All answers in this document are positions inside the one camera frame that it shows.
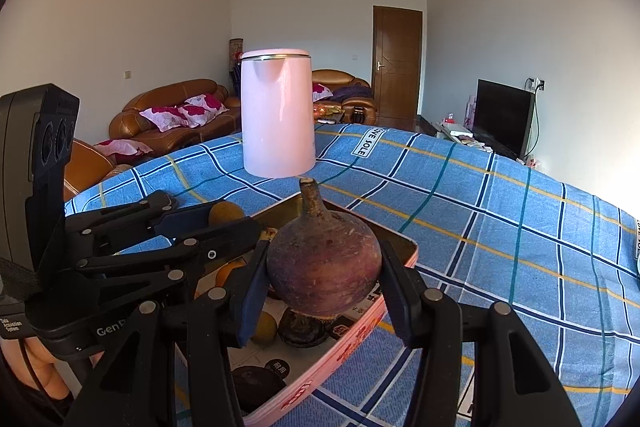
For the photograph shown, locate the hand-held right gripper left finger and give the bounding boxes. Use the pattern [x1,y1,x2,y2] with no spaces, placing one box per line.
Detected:
[62,239,273,427]

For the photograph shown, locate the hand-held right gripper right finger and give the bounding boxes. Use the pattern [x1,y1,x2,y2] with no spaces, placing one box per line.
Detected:
[380,253,576,427]

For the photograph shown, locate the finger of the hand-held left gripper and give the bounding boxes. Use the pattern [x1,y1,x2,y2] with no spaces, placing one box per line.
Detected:
[35,216,262,309]
[65,190,214,261]

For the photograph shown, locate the small yellow-brown fruit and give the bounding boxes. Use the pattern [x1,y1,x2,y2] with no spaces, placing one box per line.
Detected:
[250,311,278,344]
[207,201,246,228]

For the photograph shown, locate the pink tin box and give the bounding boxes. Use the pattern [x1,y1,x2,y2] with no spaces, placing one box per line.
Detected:
[172,196,419,427]

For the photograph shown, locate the purple beetroot with long tail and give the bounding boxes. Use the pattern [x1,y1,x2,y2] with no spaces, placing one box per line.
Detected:
[266,178,383,320]

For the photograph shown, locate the person's left hand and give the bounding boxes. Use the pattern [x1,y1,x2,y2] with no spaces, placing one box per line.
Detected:
[22,338,72,402]

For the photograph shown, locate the black printed packet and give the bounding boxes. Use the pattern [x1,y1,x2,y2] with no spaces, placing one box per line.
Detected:
[327,284,386,343]

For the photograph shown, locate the near brown leather armchair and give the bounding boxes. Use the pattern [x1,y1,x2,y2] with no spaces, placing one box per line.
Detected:
[64,139,121,202]

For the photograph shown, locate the brown leather armchair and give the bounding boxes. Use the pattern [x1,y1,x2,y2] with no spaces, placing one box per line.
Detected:
[311,69,375,124]
[64,139,121,202]

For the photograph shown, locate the dark round printed packet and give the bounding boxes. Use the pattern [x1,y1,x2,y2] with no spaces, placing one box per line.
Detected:
[232,359,313,415]

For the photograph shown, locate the pink flowered pillow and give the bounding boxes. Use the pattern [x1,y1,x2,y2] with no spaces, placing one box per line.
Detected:
[93,139,154,164]

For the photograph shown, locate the white pillow with red flowers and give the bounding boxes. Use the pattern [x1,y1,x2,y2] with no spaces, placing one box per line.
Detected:
[177,94,229,128]
[139,106,190,132]

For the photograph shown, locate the blue plaid cloth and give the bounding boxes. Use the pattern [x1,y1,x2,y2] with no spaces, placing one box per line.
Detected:
[64,123,640,427]

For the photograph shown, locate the pink electric kettle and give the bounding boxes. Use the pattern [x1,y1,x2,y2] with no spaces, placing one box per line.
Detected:
[241,49,316,178]

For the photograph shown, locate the long brown leather sofa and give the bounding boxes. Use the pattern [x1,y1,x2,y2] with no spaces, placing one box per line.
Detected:
[109,79,243,152]

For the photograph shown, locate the tall patterned floor vase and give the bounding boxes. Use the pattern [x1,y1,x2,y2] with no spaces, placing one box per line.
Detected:
[229,38,245,94]

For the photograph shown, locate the purple blanket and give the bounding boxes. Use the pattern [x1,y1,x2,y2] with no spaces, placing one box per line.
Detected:
[330,86,373,100]

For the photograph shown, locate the black television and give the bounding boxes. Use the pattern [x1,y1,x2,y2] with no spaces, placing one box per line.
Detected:
[472,79,535,160]

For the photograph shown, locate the brown wooden door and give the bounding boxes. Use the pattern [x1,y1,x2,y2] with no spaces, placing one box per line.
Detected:
[372,6,424,118]

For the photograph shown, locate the black power cable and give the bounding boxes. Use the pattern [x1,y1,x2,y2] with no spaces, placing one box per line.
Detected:
[522,79,543,158]

